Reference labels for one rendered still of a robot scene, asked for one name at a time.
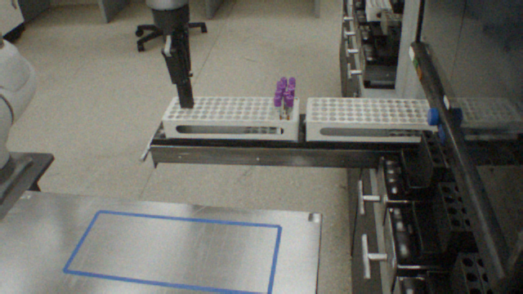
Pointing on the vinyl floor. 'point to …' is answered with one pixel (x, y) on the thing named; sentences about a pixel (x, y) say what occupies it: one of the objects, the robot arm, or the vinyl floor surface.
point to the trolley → (154, 247)
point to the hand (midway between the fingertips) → (185, 92)
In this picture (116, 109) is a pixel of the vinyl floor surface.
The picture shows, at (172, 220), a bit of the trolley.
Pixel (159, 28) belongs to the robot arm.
